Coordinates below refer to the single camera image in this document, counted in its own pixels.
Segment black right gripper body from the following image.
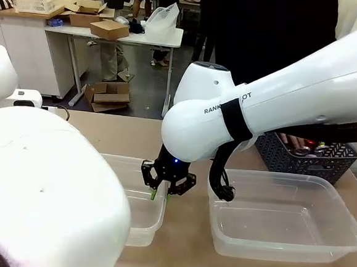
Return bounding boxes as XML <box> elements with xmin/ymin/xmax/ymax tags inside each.
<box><xmin>151</xmin><ymin>144</ymin><xmax>195</xmax><ymax>185</ymax></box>

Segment deep clear plastic container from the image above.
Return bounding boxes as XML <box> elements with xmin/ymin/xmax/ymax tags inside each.
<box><xmin>94</xmin><ymin>153</ymin><xmax>170</xmax><ymax>250</ymax></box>

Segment shallow clear plastic container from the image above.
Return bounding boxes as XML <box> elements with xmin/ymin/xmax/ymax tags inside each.
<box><xmin>202</xmin><ymin>166</ymin><xmax>357</xmax><ymax>267</ymax></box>

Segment black and silver can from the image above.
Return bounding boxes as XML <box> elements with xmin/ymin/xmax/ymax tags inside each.
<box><xmin>293</xmin><ymin>146</ymin><xmax>313</xmax><ymax>158</ymax></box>

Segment dark blue woven plastic basket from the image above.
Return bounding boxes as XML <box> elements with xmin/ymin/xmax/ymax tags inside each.
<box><xmin>251</xmin><ymin>130</ymin><xmax>357</xmax><ymax>187</ymax></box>

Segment person's right hand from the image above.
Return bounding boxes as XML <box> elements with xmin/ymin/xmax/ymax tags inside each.
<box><xmin>277</xmin><ymin>132</ymin><xmax>305</xmax><ymax>150</ymax></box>

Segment cardboard box on floor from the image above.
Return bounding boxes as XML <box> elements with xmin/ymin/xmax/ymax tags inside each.
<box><xmin>82</xmin><ymin>78</ymin><xmax>133</xmax><ymax>116</ymax></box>

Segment background person dark trousers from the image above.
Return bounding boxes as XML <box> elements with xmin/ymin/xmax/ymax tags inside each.
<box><xmin>150</xmin><ymin>0</ymin><xmax>181</xmax><ymax>68</ymax></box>

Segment background person beige trousers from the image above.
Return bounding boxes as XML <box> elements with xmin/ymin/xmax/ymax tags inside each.
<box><xmin>94</xmin><ymin>0</ymin><xmax>136</xmax><ymax>84</ymax></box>

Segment dark blue cloth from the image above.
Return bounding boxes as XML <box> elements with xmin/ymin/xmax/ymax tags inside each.
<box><xmin>128</xmin><ymin>17</ymin><xmax>147</xmax><ymax>35</ymax></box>

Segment white plastic bag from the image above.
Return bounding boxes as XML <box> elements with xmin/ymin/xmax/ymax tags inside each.
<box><xmin>142</xmin><ymin>0</ymin><xmax>181</xmax><ymax>36</ymax></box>

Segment closed flat cardboard box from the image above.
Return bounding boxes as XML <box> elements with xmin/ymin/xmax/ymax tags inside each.
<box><xmin>88</xmin><ymin>18</ymin><xmax>132</xmax><ymax>43</ymax></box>

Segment person in black top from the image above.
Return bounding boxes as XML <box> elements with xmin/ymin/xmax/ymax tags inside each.
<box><xmin>194</xmin><ymin>0</ymin><xmax>340</xmax><ymax>94</ymax></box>

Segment open cardboard box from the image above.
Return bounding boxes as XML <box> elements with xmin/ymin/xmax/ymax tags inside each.
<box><xmin>62</xmin><ymin>0</ymin><xmax>116</xmax><ymax>30</ymax></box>

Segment small blue packet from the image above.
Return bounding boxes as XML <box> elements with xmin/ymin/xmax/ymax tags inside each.
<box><xmin>46</xmin><ymin>17</ymin><xmax>65</xmax><ymax>28</ymax></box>

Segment white cabinet with wooden top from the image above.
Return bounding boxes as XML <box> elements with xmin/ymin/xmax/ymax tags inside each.
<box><xmin>0</xmin><ymin>1</ymin><xmax>72</xmax><ymax>98</ymax></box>

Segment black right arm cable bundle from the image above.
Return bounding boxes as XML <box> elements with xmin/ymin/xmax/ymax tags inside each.
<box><xmin>207</xmin><ymin>104</ymin><xmax>357</xmax><ymax>213</ymax></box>

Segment black strap on right arm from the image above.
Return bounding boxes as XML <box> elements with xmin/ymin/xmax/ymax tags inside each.
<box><xmin>220</xmin><ymin>96</ymin><xmax>256</xmax><ymax>145</ymax></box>

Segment black power cable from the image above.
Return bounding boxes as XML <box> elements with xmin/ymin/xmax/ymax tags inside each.
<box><xmin>57</xmin><ymin>104</ymin><xmax>72</xmax><ymax>122</ymax></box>

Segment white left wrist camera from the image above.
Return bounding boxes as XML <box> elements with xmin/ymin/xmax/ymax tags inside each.
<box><xmin>6</xmin><ymin>87</ymin><xmax>44</xmax><ymax>110</ymax></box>

